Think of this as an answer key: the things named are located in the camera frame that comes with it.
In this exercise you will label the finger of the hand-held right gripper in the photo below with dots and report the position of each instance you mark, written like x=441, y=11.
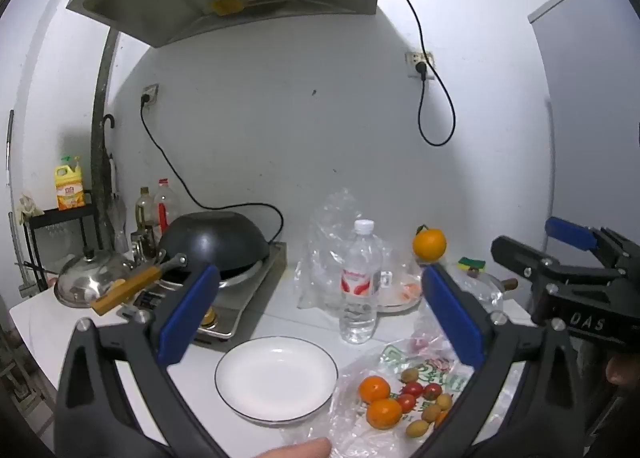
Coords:
x=570, y=233
x=520, y=255

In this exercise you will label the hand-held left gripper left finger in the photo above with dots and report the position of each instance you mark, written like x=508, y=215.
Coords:
x=187, y=320

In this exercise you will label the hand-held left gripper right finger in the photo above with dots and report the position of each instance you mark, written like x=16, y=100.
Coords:
x=452, y=320

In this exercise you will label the green printed plastic bag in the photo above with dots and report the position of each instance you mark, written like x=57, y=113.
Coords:
x=400, y=358

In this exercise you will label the white plate with black rim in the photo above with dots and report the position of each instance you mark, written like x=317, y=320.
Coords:
x=275, y=378

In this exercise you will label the person's right hand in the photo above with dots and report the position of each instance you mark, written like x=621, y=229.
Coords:
x=622, y=370

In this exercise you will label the person's left hand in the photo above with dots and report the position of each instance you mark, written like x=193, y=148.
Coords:
x=295, y=450

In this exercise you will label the yellow and green sponge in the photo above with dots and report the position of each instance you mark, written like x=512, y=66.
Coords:
x=472, y=264

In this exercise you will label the silver induction cooker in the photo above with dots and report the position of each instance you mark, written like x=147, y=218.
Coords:
x=250, y=298

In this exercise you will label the red cherry tomato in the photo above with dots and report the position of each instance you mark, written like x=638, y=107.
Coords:
x=412, y=389
x=432, y=391
x=406, y=403

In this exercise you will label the orange with green leaf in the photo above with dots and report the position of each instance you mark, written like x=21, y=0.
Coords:
x=430, y=245

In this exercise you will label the clear water bottle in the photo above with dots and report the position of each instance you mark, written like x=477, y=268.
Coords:
x=360, y=308

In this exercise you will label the steel pot lid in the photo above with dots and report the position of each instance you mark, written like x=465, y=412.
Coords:
x=85, y=278

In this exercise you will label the clear bottle with red label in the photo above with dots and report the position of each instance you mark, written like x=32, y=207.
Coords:
x=165, y=208

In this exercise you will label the dark oil bottle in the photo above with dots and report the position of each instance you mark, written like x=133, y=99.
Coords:
x=144, y=210

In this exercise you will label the large clear plastic bag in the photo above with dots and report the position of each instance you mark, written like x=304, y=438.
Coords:
x=330, y=258

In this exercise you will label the white door panel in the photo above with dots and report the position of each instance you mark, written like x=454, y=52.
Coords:
x=590, y=88

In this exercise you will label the black metal rack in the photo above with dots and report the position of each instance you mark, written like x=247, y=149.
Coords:
x=75, y=213

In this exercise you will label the black umbrella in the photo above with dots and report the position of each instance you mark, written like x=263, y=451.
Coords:
x=106, y=178

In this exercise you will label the yellow detergent bottle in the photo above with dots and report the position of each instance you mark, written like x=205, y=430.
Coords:
x=70, y=193

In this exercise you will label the cream rubber gloves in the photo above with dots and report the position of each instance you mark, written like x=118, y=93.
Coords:
x=27, y=208

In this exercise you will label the grey vertical pipe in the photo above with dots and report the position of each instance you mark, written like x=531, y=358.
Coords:
x=100, y=98

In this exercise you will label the grey metal bar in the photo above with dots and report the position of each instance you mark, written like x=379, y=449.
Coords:
x=10, y=138

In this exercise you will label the white wall socket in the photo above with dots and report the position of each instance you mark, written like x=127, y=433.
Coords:
x=412, y=58
x=152, y=88

